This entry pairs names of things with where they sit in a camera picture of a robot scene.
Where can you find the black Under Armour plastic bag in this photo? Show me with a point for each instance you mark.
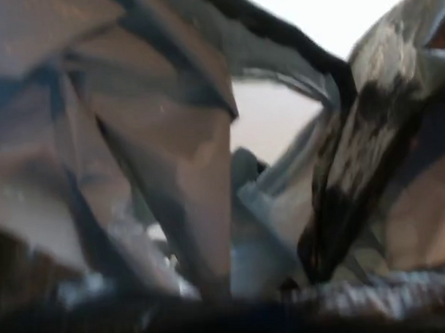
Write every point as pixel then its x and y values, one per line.
pixel 152 139

